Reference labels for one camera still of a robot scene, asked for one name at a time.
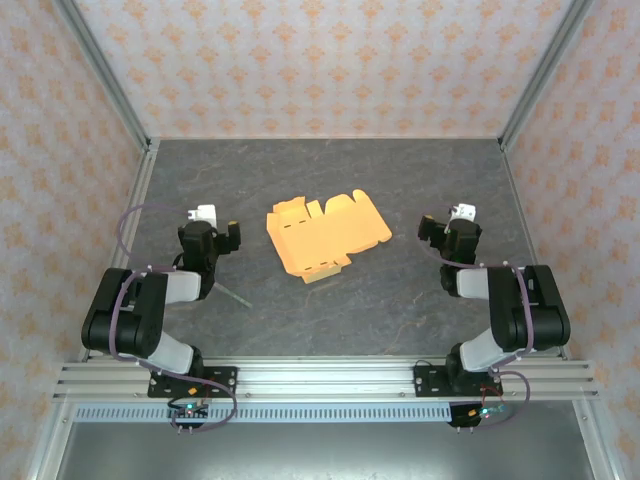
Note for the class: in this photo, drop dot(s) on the orange paper box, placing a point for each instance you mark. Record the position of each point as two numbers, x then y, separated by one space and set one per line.
325 235

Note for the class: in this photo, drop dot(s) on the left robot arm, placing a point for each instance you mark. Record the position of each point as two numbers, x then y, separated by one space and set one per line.
130 320

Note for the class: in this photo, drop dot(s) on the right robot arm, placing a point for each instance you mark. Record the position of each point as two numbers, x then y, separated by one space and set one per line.
525 310

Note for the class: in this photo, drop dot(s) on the grey metal sheet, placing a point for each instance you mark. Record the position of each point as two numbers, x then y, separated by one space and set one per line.
325 455

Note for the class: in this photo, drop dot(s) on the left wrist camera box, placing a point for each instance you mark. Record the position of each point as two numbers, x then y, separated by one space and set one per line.
205 212

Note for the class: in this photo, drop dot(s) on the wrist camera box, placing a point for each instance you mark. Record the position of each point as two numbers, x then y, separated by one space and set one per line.
465 211
205 212

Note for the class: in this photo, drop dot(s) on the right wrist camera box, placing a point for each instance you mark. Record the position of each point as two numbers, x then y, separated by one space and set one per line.
465 211

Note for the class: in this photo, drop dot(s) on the aluminium table side rail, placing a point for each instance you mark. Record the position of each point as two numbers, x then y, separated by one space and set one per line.
520 200
135 200

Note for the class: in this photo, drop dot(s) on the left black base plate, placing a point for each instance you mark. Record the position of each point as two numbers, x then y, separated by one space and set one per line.
225 382

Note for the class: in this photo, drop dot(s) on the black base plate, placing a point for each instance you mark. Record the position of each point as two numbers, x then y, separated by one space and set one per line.
225 382
427 382

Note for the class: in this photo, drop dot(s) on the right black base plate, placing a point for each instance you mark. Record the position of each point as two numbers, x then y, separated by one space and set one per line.
427 382

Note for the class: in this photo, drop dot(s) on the aluminium mounting rail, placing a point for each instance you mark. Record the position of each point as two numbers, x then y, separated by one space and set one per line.
325 380

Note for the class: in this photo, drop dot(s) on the aluminium frame post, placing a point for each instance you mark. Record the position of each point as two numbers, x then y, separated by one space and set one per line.
547 75
105 75

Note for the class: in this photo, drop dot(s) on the aluminium frame bar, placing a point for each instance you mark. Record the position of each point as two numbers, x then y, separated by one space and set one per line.
50 440
597 440

